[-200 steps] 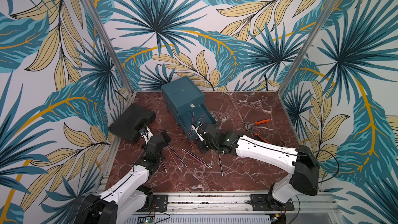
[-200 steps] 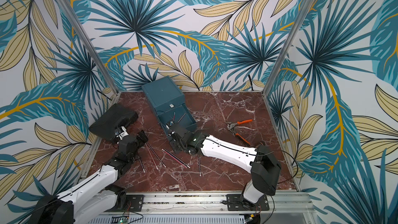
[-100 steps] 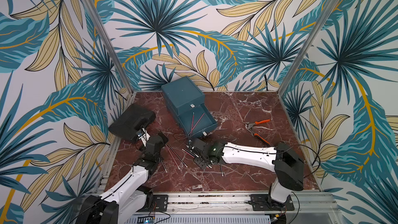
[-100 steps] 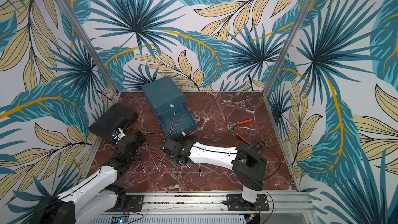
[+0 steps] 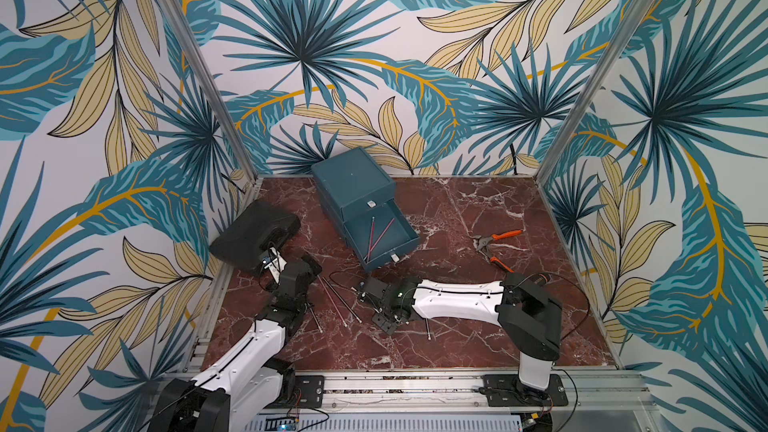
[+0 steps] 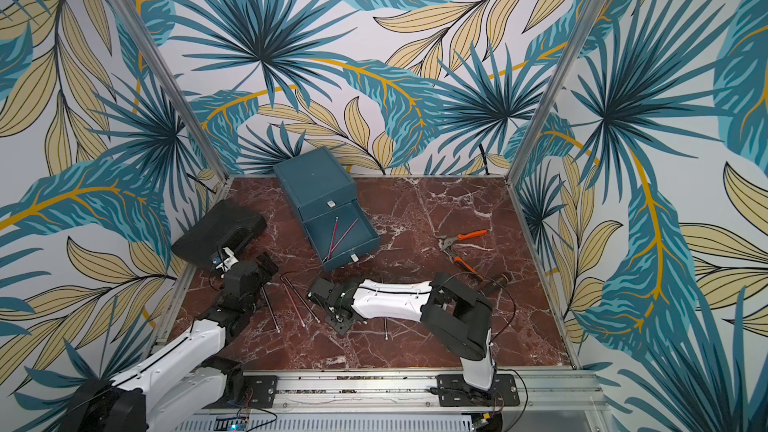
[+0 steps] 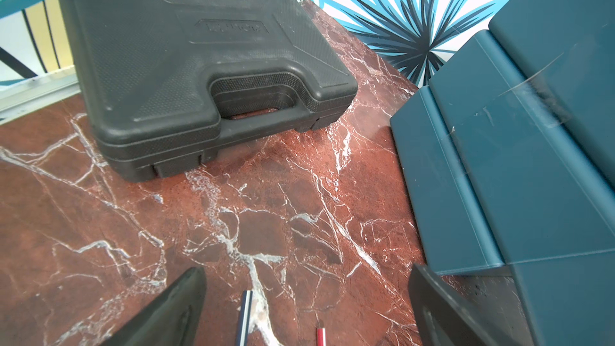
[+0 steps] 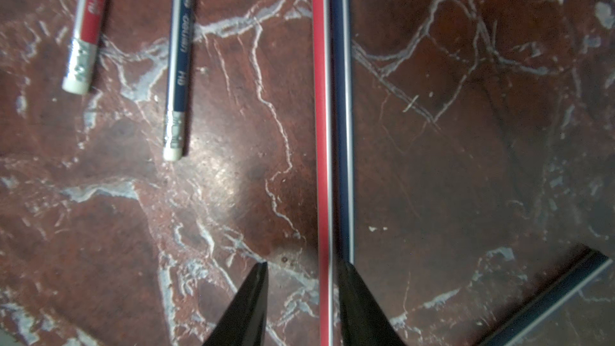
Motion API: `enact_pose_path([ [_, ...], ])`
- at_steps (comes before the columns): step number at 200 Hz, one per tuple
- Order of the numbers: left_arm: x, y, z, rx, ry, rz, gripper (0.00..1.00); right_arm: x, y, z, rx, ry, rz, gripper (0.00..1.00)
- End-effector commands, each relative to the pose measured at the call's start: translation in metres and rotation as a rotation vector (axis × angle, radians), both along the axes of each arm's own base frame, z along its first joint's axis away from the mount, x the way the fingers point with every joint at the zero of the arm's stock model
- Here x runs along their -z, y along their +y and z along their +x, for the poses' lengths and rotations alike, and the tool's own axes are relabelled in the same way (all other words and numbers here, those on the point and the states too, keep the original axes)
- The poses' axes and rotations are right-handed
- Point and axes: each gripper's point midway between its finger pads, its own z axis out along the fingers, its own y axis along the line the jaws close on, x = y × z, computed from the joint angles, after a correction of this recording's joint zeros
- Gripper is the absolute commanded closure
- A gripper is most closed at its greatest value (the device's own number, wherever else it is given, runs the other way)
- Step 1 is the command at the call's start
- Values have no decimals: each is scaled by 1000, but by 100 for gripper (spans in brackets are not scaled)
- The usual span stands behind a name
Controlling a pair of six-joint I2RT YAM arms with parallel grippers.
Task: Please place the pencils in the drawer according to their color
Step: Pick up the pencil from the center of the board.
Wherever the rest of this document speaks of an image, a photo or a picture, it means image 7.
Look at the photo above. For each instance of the black cloth cover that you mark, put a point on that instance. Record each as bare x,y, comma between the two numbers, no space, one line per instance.
168,84

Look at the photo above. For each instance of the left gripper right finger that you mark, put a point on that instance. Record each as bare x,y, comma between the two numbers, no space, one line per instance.
444,317

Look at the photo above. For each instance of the teal three-drawer cabinet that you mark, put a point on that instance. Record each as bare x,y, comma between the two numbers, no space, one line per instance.
508,158

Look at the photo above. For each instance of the black pencil left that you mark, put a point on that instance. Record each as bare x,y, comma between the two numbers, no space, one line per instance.
243,326

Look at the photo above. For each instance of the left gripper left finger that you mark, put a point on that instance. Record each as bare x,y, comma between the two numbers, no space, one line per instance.
172,318

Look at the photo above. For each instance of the red pencil left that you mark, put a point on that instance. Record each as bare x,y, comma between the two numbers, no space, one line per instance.
321,339

